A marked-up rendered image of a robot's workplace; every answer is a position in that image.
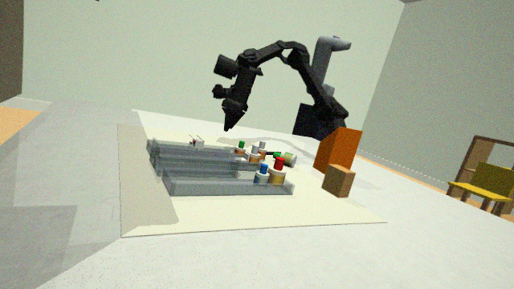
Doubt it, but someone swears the yellow jar with red lid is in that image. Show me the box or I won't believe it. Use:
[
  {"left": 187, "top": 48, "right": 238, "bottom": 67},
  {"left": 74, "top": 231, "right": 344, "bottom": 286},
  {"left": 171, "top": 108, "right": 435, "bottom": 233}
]
[{"left": 267, "top": 157, "right": 287, "bottom": 184}]

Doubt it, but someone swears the white jar with blue cap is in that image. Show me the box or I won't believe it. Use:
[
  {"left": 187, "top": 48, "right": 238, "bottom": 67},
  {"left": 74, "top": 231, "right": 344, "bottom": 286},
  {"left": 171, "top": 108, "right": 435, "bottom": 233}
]
[{"left": 253, "top": 164, "right": 270, "bottom": 183}]

